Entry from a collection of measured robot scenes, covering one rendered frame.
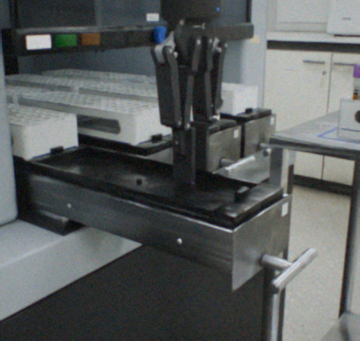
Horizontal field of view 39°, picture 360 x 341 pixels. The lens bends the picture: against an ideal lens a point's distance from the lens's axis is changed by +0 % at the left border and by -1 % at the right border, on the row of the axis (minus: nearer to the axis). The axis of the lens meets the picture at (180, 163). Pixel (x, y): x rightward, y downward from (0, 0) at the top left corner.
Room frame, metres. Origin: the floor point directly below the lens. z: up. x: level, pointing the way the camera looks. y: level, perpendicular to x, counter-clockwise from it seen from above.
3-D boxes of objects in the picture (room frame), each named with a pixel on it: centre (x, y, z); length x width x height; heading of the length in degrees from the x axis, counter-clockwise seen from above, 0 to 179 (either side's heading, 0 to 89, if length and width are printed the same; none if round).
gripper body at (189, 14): (0.63, -0.01, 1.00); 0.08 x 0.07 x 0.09; 143
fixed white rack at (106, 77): (1.33, 0.23, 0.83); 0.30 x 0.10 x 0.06; 53
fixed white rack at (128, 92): (1.02, 0.07, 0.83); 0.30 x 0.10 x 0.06; 53
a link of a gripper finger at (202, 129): (0.64, -0.02, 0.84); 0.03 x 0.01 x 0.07; 53
